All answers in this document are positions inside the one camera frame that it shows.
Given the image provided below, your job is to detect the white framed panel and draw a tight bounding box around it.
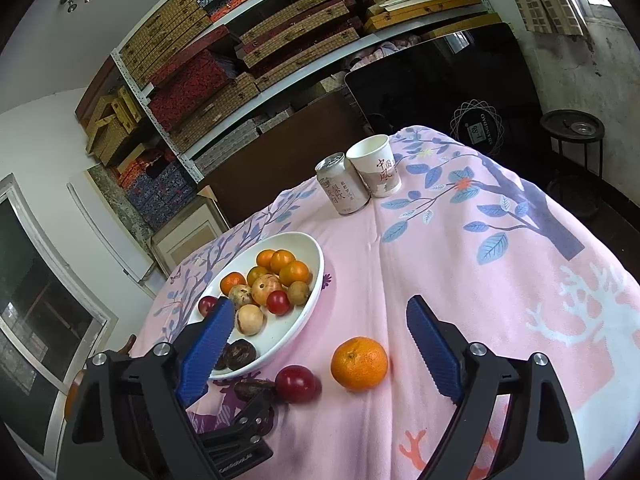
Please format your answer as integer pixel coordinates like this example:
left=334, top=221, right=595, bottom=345
left=150, top=192, right=228, bottom=273

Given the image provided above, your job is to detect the yellow spotted fruit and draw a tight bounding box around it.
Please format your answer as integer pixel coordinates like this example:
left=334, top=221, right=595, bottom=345
left=229, top=284, right=255, bottom=308

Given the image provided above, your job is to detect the red plum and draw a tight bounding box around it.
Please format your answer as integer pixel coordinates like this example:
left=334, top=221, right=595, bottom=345
left=274, top=365, right=322, bottom=405

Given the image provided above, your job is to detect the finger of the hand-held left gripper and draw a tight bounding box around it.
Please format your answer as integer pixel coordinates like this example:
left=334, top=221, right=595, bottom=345
left=227, top=389, right=277, bottom=438

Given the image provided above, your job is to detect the white framed window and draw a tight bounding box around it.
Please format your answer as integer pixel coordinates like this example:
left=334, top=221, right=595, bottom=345
left=0, top=172, right=118, bottom=411

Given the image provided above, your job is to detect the white leaning board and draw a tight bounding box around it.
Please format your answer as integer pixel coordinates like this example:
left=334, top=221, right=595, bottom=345
left=67, top=167, right=156, bottom=286

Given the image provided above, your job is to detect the round beige passion fruit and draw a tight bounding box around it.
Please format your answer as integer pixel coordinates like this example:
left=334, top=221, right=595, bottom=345
left=235, top=304, right=264, bottom=336

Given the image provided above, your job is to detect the large orange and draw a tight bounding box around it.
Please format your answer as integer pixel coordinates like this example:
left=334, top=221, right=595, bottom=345
left=330, top=336, right=389, bottom=392

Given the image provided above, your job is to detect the white paper cup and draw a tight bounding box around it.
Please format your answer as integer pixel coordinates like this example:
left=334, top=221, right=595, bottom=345
left=346, top=134, right=403, bottom=199

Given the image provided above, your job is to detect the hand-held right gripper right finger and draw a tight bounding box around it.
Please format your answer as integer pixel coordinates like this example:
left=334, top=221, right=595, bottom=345
left=406, top=295, right=586, bottom=480

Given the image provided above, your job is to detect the brown wooden board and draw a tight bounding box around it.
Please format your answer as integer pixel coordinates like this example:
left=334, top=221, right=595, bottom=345
left=200, top=87, right=373, bottom=228

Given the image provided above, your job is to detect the round black metal stand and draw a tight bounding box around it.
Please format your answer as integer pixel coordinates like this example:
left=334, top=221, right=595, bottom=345
left=539, top=109, right=608, bottom=221

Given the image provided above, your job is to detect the wooden chair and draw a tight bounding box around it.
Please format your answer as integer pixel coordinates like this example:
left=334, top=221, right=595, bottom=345
left=62, top=334, right=137, bottom=420

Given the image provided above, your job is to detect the yellow orange oval fruit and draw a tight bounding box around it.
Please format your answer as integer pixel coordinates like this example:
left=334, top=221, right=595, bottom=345
left=278, top=260, right=312, bottom=287

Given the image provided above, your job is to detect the yellowish beige round fruit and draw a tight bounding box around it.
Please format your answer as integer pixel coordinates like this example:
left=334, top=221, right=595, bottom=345
left=251, top=275, right=283, bottom=307

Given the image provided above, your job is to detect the stack of patterned fabric boxes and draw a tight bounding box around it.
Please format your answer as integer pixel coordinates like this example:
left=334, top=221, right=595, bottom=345
left=117, top=0, right=503, bottom=171

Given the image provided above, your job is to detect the white oval plate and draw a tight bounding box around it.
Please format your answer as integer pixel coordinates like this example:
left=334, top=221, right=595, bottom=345
left=186, top=231, right=326, bottom=380

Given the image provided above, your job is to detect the pink drink can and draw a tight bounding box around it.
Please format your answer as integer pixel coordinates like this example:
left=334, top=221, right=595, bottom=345
left=315, top=152, right=372, bottom=217

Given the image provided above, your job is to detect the pink cloth bundle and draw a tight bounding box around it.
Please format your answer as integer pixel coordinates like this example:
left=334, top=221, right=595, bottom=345
left=347, top=35, right=441, bottom=71

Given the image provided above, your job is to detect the white metal shelf unit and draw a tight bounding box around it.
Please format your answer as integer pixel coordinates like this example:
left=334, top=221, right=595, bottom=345
left=110, top=0, right=506, bottom=183

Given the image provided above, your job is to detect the pink printed tablecloth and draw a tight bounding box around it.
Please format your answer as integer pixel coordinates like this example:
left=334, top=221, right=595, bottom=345
left=130, top=125, right=640, bottom=480

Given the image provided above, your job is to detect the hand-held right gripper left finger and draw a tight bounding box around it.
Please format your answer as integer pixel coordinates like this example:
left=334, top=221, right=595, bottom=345
left=60, top=297, right=236, bottom=480

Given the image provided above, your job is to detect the pile of yellow and blue boxes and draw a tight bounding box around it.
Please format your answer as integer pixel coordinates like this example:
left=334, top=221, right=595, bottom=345
left=75, top=85, right=201, bottom=228

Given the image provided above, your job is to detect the medium orange mandarin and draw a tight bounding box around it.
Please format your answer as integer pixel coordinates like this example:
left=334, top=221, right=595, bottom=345
left=220, top=271, right=247, bottom=297

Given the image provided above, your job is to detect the black glass panel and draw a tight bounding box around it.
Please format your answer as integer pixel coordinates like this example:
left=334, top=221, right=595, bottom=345
left=344, top=22, right=546, bottom=156

